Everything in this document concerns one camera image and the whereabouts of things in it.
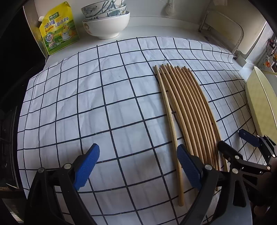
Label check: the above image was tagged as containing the person's right hand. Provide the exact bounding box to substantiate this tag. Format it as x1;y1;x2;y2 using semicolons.
249;195;276;224

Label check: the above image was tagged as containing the white round tray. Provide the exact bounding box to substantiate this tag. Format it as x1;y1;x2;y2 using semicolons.
245;67;277;142

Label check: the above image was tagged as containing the gas valve with orange knob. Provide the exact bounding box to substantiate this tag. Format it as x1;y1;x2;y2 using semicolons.
263;55;276;70

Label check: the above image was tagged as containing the white black checkered cloth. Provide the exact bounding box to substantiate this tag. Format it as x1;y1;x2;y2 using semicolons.
17;37;264;224

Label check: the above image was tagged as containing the metal cutting board rack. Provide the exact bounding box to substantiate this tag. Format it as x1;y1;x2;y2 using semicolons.
198;8;245;53

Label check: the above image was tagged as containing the yellow seasoning pouch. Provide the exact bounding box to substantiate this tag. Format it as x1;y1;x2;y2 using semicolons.
39;1;79;55

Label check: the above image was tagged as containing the large white bowl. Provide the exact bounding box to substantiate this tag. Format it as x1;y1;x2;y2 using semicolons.
82;11;131;40

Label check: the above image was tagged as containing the white hanging brush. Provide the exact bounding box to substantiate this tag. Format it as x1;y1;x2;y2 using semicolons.
164;0;175;16

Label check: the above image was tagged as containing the upper blue patterned bowl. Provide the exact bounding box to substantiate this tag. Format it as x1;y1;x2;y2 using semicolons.
81;0;125;17

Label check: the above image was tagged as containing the blue patterned bowl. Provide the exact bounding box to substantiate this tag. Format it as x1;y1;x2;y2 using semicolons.
85;4;127;21
81;0;125;17

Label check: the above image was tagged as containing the yellow-green gas hose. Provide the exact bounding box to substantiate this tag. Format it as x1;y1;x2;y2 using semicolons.
261;67;277;77

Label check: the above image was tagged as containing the black looped cable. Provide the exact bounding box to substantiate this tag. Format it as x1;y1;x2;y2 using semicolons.
266;37;277;57

